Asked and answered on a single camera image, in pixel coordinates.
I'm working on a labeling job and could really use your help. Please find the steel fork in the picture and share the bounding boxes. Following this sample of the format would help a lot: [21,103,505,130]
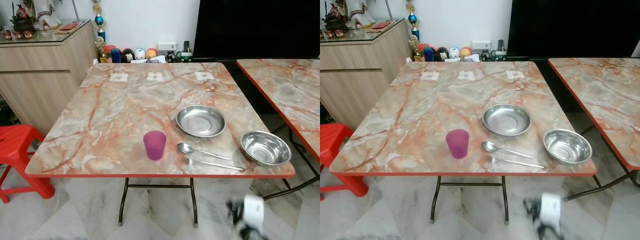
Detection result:
[180,156,246,172]
[483,154,547,169]

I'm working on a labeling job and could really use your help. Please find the deep steel bowl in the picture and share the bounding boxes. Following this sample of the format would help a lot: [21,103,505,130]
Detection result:
[543,128,593,165]
[240,130,292,167]

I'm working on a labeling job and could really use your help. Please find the steel spoon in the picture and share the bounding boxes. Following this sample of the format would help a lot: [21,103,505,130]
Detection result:
[481,141,535,159]
[177,142,233,161]

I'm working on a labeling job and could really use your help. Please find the shallow steel plate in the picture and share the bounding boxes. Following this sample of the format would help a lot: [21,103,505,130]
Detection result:
[482,103,532,137]
[175,104,227,138]

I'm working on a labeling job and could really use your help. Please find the purple plastic cup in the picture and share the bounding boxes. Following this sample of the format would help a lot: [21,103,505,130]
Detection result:
[143,130,167,161]
[445,129,470,159]

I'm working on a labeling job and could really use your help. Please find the red plastic stool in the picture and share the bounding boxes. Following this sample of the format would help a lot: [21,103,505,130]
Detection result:
[0,124,56,203]
[320,123,369,198]

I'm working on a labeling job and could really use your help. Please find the marble pattern folding table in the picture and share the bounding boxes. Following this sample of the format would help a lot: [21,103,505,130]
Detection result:
[25,61,296,228]
[328,61,597,226]
[236,58,321,201]
[547,57,640,201]

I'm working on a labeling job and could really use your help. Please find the green mug with remote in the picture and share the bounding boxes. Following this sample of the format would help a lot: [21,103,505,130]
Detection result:
[491,40,507,62]
[176,41,193,63]

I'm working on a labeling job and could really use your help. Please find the light wooden cabinet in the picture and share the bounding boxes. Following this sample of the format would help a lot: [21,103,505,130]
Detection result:
[320,19,412,132]
[0,20,98,136]

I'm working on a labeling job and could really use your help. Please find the small gold trophy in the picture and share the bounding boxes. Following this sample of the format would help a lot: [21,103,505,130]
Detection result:
[95,37,111,64]
[409,36,425,62]

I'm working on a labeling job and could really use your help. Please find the dark figurine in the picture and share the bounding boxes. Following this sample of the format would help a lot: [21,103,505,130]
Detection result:
[11,5,36,34]
[322,2,348,32]

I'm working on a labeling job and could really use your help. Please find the tall trophy with blue ball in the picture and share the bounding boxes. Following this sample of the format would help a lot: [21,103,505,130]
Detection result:
[91,0,107,43]
[405,0,420,42]

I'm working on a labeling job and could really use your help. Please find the white porcelain figurine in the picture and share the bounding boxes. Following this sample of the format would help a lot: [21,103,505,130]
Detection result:
[345,0,376,29]
[32,0,63,31]

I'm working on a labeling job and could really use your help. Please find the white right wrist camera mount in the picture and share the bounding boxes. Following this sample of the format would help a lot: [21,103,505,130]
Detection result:
[243,195,265,232]
[540,192,564,232]

